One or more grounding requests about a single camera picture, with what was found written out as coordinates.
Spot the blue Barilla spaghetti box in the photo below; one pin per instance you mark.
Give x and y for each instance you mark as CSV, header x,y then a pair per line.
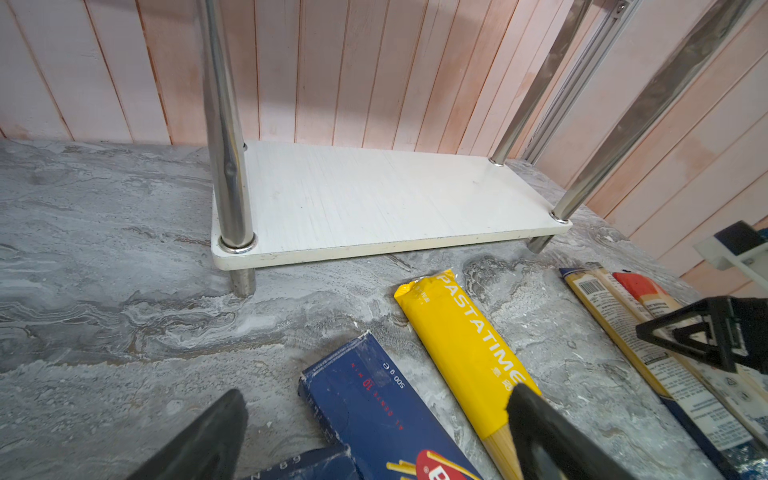
x,y
363,401

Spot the blue-end spaghetti bag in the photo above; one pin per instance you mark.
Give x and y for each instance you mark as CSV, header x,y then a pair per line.
x,y
723,414

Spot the yellow Pastatime spaghetti bag left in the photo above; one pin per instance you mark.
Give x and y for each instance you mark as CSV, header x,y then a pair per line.
x,y
477,365

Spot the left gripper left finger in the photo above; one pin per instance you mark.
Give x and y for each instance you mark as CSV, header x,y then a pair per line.
x,y
208,448

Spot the white two-tier shelf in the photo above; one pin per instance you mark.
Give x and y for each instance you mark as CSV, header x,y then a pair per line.
x,y
285,203

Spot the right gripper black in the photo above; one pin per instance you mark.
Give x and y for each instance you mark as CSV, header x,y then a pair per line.
x,y
693,331

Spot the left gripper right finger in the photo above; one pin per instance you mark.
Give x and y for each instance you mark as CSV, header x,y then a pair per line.
x,y
549,447

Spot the red-end spaghetti bag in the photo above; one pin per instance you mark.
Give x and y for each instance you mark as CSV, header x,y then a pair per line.
x,y
722,340

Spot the blue Barilla rigatoni box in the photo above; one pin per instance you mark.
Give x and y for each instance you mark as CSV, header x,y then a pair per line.
x,y
333,463

